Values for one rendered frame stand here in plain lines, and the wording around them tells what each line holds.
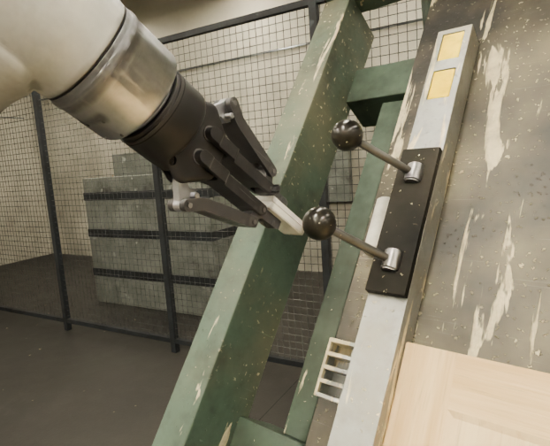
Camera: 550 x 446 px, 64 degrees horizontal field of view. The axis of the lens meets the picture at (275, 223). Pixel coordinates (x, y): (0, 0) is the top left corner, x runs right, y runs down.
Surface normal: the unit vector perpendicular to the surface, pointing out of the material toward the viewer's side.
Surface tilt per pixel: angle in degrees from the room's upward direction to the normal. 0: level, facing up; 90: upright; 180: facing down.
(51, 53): 138
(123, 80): 111
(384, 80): 54
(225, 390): 90
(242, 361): 90
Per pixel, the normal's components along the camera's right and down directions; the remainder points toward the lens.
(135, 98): 0.50, 0.47
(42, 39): 0.39, 0.66
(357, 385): -0.56, -0.46
